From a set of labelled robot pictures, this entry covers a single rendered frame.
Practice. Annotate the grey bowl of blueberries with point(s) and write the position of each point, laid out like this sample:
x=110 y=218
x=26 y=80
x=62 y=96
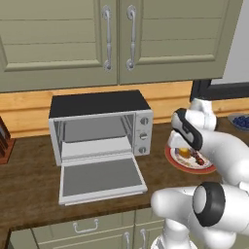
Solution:
x=241 y=122

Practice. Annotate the silver toaster oven knob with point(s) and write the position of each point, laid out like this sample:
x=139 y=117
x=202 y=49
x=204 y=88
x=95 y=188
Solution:
x=143 y=136
x=144 y=121
x=142 y=149

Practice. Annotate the olive green base cupboard door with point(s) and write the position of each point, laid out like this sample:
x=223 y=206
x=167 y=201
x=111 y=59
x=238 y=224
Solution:
x=152 y=236
x=90 y=242

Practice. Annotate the olive green cupboard side panel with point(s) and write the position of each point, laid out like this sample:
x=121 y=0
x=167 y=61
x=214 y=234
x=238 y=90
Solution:
x=21 y=240

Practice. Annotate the brown wooden knife block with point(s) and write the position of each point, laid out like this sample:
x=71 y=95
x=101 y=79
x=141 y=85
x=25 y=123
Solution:
x=4 y=146

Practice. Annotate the narrow olive green drawer front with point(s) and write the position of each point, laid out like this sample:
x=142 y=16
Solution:
x=147 y=215

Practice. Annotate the olive green wall cupboard door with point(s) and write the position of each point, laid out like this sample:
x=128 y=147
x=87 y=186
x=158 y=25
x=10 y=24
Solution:
x=52 y=42
x=175 y=39

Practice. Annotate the yellow baguette bread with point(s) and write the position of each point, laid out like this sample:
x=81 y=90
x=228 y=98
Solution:
x=184 y=152

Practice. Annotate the silver toaster oven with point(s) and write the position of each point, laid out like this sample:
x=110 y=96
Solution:
x=97 y=103

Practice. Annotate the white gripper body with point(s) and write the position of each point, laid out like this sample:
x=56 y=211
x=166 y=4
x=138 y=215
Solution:
x=175 y=140

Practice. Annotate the toaster oven glass door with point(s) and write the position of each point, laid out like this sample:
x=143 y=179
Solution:
x=100 y=176

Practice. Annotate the red kebab skewer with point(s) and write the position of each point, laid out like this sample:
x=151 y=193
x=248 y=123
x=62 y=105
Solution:
x=198 y=159

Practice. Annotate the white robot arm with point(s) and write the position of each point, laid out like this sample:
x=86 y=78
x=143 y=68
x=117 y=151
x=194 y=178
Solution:
x=223 y=152

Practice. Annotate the red rimmed white plate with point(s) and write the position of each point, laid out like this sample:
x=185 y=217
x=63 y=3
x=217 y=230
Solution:
x=181 y=163

